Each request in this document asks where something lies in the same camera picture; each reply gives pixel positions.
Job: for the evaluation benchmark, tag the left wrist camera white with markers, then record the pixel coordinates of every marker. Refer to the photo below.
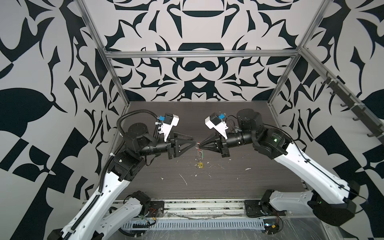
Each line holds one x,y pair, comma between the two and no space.
165,124

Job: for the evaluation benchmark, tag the white slotted cable duct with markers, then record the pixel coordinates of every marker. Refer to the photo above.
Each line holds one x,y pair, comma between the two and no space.
212,224

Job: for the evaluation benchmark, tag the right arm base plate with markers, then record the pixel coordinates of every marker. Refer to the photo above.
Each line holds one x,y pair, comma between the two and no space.
259,208

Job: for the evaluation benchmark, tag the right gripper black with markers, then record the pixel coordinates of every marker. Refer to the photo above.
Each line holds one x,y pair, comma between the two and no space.
214,146

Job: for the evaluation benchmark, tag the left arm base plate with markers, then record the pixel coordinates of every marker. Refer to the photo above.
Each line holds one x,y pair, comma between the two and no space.
154,209

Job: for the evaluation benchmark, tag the black wall hook rack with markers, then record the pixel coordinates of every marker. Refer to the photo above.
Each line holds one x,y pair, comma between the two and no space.
352,103

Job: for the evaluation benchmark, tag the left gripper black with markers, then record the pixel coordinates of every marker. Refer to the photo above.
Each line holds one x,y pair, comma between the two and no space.
171,147

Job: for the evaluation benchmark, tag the aluminium front rail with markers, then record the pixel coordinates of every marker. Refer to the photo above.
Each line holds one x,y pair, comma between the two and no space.
204,207

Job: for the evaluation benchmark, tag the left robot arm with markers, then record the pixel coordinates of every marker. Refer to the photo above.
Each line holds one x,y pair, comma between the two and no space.
117,174

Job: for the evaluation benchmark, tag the small green circuit board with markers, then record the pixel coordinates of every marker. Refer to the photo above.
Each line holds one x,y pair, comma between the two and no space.
272,226

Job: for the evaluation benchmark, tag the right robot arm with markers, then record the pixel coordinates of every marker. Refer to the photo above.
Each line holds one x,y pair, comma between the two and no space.
330,198

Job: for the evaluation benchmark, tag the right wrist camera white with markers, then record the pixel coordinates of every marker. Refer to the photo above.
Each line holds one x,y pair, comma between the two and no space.
217,122

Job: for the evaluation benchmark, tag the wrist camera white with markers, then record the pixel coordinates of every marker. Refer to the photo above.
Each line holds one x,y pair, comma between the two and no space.
165,124
217,122

